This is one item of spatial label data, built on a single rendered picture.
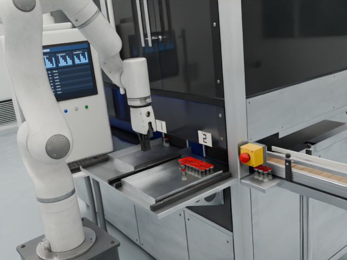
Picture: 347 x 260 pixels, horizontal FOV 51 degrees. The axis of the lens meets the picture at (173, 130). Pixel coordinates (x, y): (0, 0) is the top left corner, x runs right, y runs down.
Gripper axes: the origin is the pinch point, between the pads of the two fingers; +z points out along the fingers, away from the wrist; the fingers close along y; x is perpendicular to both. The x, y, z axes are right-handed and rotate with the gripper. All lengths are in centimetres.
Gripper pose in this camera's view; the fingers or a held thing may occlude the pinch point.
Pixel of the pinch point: (145, 145)
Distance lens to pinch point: 134.5
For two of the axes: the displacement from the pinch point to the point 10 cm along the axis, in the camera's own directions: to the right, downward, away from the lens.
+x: -8.0, 2.5, -5.5
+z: 1.0, 9.5, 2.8
